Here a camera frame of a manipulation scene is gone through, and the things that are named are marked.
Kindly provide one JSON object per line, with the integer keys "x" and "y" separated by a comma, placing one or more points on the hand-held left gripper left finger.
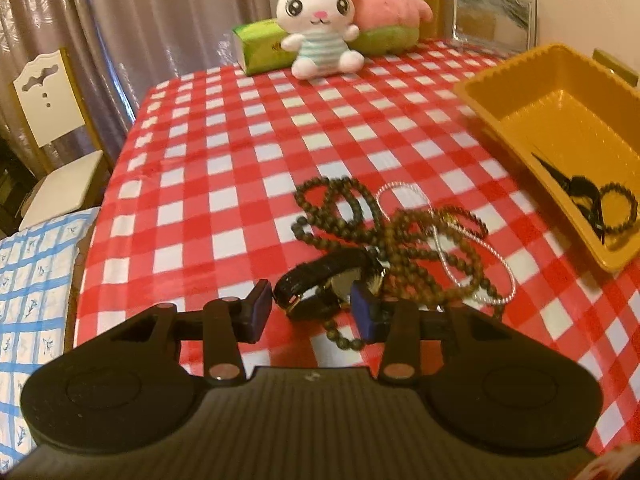
{"x": 260, "y": 310}

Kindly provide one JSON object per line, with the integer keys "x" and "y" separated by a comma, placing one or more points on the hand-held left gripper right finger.
{"x": 367, "y": 317}

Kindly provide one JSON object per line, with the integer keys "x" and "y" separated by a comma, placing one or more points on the black scissors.
{"x": 580, "y": 187}

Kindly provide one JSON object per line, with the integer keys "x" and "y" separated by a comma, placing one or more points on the yellow plastic tray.
{"x": 560, "y": 110}

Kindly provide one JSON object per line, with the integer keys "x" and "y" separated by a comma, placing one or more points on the red white checkered tablecloth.
{"x": 225, "y": 160}

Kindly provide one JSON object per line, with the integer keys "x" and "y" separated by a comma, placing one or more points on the blue checkered bed sheet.
{"x": 35, "y": 270}

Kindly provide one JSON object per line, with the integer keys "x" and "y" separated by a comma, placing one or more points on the green tissue box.
{"x": 260, "y": 45}

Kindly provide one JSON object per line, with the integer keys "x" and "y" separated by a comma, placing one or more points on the white bunny plush toy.
{"x": 315, "y": 45}

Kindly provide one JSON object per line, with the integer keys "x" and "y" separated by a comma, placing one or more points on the white wooden chair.
{"x": 50, "y": 110}

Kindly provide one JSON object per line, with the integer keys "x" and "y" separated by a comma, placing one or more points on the pink starfish plush toy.
{"x": 385, "y": 15}

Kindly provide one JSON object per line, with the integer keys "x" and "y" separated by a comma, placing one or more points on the grey patterned curtain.
{"x": 150, "y": 10}

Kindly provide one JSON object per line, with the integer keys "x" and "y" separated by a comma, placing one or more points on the clear picture frame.
{"x": 495, "y": 10}

